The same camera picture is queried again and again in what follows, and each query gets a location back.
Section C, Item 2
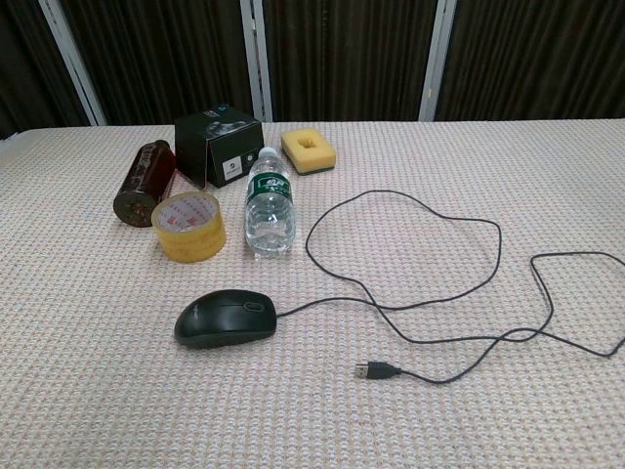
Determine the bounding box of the black mouse cable with USB plug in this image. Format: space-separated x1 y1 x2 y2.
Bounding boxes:
275 189 625 388

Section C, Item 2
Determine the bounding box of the black computer mouse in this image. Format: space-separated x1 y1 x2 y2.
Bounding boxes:
174 288 280 351

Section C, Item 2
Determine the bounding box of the clear water bottle green label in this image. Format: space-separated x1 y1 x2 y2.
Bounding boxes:
243 146 298 260

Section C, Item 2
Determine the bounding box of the yellow packing tape roll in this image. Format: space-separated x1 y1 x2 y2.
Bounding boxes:
150 192 229 264

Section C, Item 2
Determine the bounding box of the black cardboard product box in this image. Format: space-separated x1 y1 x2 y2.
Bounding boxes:
174 103 263 190

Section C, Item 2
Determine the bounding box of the dark red drink bottle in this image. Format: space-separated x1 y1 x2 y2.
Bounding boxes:
112 139 178 229

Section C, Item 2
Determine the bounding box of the white partition post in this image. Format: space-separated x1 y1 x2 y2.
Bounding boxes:
37 0 108 126
417 0 461 122
238 0 274 123

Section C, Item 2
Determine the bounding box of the yellow sponge with square hole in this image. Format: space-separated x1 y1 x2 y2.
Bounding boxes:
279 127 339 177

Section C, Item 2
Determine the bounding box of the dark pleated curtain panel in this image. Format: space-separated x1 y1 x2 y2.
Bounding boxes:
0 0 94 141
58 0 261 126
436 0 625 122
262 0 438 123

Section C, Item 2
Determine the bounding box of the beige woven tablecloth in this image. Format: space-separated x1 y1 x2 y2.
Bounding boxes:
0 116 625 469

